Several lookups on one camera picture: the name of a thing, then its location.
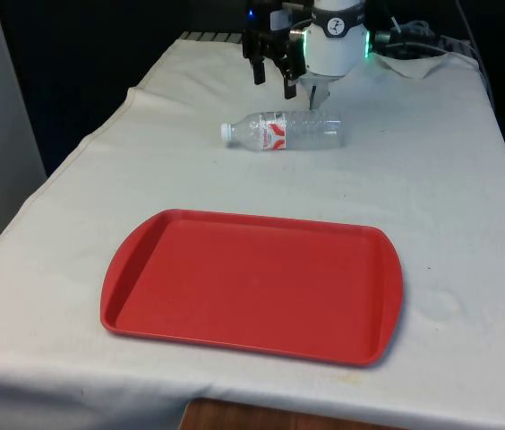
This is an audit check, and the red tray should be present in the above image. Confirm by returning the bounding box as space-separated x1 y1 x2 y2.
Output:
99 208 404 369

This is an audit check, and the black cable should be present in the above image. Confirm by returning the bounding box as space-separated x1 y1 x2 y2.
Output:
376 16 451 59

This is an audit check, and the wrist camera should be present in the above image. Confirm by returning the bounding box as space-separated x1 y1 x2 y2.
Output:
269 1 315 32

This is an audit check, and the clear plastic bottle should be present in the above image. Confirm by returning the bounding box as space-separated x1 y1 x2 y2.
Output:
219 109 344 152

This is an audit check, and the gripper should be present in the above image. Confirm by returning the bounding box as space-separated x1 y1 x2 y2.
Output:
241 0 304 99

